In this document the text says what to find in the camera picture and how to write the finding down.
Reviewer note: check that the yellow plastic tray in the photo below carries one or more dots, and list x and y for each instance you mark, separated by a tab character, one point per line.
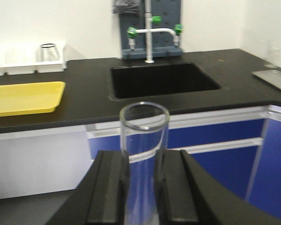
30	98

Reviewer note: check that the black wire tripod stand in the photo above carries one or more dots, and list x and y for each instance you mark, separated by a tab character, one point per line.
49	52

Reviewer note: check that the grey pegboard drying rack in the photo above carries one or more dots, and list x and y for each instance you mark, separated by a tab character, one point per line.
131	14

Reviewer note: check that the white storage bin middle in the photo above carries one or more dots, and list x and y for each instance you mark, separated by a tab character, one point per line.
20	60

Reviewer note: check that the white lab faucet green valves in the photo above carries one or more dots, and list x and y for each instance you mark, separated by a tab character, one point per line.
148	31

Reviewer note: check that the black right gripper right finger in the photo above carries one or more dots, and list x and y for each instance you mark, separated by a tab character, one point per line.
189	195

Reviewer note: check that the black lab sink basin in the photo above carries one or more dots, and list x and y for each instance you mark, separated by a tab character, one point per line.
154	80

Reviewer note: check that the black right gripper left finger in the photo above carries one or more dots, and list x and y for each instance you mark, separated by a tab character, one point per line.
100	197

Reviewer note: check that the blue lab cabinet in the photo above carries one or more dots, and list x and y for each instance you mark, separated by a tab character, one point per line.
241	148

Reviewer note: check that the metal tray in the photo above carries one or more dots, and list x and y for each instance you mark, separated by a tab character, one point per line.
272	77

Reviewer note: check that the tall clear glass cylinder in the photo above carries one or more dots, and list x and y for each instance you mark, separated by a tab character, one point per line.
143	141

